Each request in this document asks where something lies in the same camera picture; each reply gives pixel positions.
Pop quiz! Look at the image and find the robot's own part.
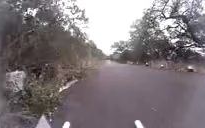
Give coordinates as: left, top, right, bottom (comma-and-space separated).
61, 120, 72, 128
133, 119, 146, 128

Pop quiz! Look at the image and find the dry grass verge with leaves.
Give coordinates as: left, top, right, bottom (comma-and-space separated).
0, 59, 106, 128

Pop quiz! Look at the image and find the grey asphalt road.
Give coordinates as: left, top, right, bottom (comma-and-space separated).
49, 59, 205, 128

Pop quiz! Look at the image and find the row of trees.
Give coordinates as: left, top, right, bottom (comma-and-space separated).
110, 0, 205, 68
0, 0, 108, 84

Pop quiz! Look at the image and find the pale road kerb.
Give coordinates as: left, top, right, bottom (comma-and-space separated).
57, 78, 80, 94

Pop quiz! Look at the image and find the pale grass verge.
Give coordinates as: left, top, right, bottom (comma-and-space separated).
126, 59, 205, 76

